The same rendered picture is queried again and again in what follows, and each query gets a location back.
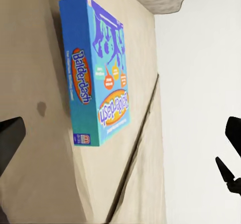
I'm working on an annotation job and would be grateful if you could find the board game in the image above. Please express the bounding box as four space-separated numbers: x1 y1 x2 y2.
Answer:
59 0 131 147

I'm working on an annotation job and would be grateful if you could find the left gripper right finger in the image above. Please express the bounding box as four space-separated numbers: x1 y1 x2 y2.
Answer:
225 117 241 157

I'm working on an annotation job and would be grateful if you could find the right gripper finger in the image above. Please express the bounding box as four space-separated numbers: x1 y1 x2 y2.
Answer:
216 157 235 186

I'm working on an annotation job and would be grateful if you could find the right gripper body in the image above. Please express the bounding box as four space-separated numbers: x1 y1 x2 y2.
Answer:
227 177 241 195

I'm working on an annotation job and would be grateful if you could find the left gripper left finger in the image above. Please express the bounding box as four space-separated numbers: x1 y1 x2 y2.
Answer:
0 117 26 177

